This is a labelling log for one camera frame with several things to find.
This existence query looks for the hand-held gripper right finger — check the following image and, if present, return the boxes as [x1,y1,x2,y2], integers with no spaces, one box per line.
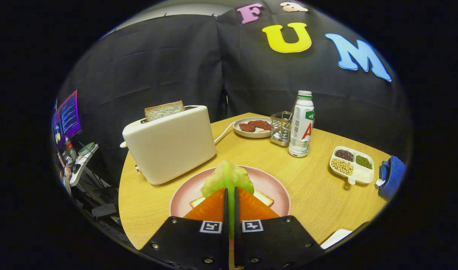
[234,186,325,270]

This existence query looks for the metal wire holder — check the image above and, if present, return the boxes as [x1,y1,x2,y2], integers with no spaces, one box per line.
[270,111,293,147]

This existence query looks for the green mung beans pile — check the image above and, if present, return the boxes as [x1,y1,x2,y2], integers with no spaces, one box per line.
[355,155,373,170]

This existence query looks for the white toaster cable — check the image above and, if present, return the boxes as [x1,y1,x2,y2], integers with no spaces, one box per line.
[214,121,237,144]

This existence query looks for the white side desk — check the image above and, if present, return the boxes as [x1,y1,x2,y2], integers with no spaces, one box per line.
[69,142,99,187]

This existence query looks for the yellow soybeans pile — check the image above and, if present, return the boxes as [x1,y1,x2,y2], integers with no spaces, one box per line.
[331,159,354,176]

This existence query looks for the white square plate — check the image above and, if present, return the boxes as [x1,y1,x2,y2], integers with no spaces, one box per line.
[321,229,353,250]

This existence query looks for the computer monitor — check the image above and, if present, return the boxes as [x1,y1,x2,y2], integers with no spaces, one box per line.
[52,89,82,149]

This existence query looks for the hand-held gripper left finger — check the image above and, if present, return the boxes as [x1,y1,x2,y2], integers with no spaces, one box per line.
[141,187,229,270]

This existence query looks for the white drink bottle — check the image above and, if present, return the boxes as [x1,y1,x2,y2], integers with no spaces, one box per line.
[288,90,315,158]

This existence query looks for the white bread slice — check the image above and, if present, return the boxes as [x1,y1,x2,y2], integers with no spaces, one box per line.
[189,189,275,209]

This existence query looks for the small beige plate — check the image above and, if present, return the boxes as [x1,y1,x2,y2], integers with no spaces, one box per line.
[233,117,274,138]

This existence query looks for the black backdrop cloth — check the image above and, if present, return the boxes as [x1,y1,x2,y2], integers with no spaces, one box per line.
[56,0,413,188]

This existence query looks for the toasted bread slice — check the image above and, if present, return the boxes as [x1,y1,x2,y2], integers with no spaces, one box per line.
[144,100,185,122]

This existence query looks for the white divided dish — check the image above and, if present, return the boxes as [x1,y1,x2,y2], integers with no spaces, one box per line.
[329,146,375,185]

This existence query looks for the green lettuce leaf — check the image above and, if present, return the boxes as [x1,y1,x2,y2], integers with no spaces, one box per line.
[201,160,255,240]

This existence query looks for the pink round plate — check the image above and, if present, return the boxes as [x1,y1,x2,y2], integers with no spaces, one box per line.
[169,165,291,218]

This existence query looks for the white toaster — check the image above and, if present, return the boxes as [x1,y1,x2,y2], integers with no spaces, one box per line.
[120,105,217,185]

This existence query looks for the red meat pieces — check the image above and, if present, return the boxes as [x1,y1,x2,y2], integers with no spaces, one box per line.
[239,120,271,133]

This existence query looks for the blue towel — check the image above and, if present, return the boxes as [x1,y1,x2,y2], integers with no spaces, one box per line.
[378,156,407,200]

